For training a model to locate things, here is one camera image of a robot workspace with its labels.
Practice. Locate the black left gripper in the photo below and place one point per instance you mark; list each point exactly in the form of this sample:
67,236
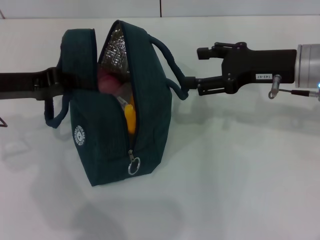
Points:
17,85

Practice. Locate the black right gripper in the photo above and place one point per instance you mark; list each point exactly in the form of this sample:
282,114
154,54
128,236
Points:
262,65

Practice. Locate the pink toy peach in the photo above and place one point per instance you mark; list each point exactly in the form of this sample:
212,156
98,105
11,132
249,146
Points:
107,82

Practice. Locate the dark teal insulated lunch bag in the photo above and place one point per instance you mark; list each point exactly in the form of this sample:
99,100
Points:
152,112

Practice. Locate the yellow banana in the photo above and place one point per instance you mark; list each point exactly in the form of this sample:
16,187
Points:
131,120

